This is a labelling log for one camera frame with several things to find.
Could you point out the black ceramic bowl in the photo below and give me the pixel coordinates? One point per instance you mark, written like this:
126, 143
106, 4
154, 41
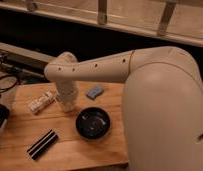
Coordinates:
92, 123

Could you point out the metal railing bracket right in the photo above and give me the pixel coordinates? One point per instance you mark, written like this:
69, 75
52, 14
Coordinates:
166, 17

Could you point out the metal railing bracket left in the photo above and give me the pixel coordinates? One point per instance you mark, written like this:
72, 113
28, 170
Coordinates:
31, 5

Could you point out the blue sponge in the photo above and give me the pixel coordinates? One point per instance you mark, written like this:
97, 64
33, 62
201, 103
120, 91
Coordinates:
94, 92

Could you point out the round black-rimmed object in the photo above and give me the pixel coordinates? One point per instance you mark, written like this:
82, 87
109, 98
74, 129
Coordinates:
7, 82

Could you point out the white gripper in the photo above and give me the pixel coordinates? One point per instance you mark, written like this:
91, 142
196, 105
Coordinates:
66, 105

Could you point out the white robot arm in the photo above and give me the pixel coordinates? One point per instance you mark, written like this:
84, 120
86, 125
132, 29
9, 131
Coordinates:
162, 103

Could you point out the black striped box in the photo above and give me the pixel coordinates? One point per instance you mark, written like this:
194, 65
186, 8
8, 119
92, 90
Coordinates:
38, 148

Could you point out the metal railing bracket middle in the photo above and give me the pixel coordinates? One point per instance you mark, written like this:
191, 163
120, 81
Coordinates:
102, 12

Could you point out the metal railing bracket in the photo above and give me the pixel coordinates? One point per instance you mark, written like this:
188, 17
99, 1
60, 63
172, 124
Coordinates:
102, 12
31, 5
166, 17

